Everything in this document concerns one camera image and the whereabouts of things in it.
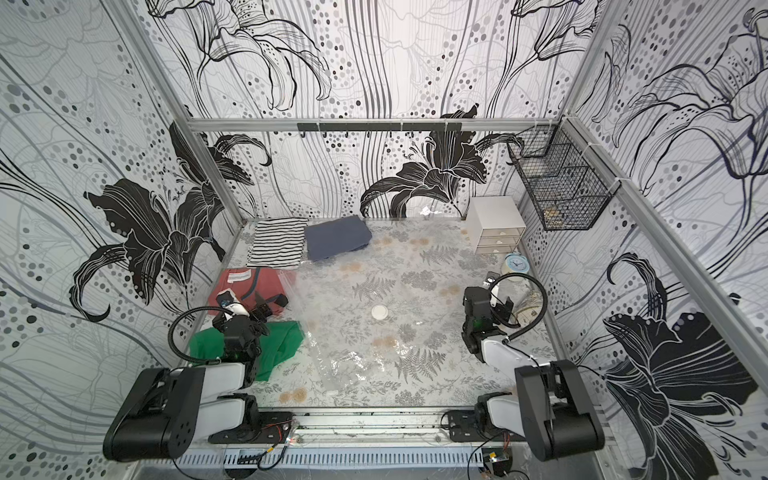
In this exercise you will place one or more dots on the red garment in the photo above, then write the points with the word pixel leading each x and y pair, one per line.
pixel 259 290

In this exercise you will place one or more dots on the white slotted cable duct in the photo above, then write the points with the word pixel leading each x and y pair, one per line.
pixel 346 458

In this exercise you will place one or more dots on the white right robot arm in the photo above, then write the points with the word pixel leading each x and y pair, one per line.
pixel 549 408

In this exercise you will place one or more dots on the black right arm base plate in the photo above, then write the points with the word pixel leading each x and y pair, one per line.
pixel 464 426

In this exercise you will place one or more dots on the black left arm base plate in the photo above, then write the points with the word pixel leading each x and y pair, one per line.
pixel 270 427

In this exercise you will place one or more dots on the black white striped tank top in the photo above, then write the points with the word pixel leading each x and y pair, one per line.
pixel 277 243

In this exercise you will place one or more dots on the black wire wall basket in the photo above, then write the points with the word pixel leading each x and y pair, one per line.
pixel 566 192

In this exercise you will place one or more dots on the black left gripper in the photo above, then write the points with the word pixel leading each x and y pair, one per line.
pixel 260 317

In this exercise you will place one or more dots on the white mini drawer cabinet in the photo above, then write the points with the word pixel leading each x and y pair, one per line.
pixel 494 224

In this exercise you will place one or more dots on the white round bag valve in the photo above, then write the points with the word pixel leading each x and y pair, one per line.
pixel 379 312

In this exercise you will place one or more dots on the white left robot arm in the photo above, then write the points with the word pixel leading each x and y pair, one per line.
pixel 167 410

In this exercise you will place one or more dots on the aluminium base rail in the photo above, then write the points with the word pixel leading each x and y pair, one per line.
pixel 368 424

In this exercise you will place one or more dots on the dark blue garment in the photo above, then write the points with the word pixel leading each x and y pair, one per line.
pixel 328 239

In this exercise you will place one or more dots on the clear plastic vacuum bag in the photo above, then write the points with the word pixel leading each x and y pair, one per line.
pixel 418 350

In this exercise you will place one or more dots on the green knit garment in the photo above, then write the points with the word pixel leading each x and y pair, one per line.
pixel 280 345

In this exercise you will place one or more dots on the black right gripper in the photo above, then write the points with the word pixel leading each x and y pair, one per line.
pixel 474 339

